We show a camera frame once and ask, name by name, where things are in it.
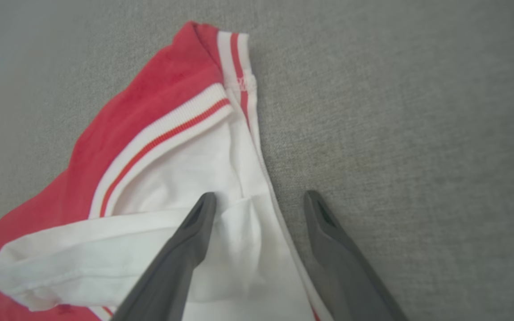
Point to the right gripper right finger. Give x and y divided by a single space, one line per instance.
346 276

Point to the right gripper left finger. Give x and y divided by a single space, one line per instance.
172 276

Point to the red Bulls jersey white sleeves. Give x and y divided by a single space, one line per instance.
172 178

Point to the grey fabric sofa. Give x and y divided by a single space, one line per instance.
417 133

